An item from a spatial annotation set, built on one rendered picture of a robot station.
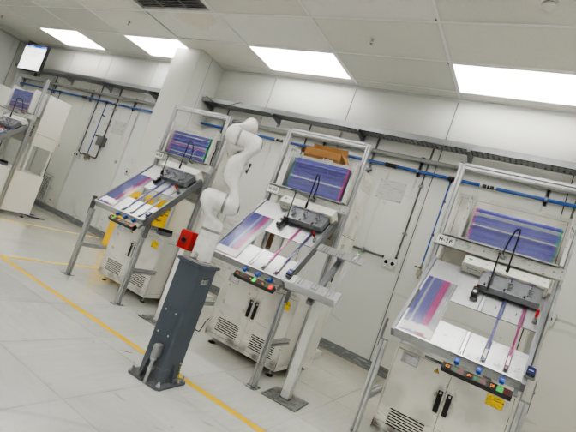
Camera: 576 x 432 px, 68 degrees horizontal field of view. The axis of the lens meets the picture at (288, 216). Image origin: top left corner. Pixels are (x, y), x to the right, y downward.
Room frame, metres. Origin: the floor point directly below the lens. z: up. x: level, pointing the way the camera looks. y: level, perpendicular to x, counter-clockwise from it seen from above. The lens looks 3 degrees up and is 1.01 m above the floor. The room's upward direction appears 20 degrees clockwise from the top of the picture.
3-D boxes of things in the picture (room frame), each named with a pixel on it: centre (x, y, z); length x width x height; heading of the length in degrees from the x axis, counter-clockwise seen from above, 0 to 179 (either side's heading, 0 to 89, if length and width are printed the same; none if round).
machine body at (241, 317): (3.57, -0.15, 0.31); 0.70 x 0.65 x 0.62; 59
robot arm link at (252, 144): (2.47, 0.36, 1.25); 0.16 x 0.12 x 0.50; 95
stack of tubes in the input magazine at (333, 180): (3.43, -0.14, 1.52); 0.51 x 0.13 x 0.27; 59
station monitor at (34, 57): (5.83, 3.97, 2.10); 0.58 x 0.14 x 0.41; 59
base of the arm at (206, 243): (2.47, 0.39, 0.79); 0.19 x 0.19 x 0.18
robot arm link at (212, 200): (2.47, 0.42, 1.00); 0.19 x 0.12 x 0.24; 95
